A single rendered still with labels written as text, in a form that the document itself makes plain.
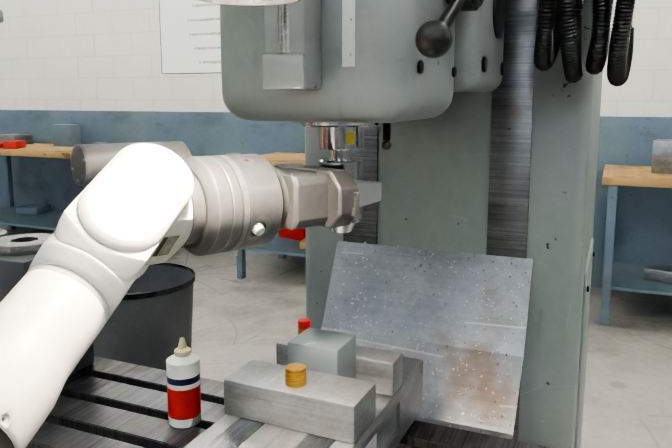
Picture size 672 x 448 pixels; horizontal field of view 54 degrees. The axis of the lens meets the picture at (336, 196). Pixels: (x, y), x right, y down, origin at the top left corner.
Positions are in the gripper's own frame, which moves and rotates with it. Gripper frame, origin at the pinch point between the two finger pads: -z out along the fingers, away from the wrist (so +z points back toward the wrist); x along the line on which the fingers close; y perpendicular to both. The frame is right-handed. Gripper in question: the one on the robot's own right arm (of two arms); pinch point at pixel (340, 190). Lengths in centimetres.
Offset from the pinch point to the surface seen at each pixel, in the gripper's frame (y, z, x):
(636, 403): 120, -234, 63
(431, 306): 22.0, -30.5, 12.2
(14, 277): 14.3, 21.6, 40.4
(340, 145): -4.9, 1.7, -1.7
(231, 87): -10.6, 11.5, 3.2
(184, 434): 30.5, 10.3, 16.0
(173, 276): 65, -83, 196
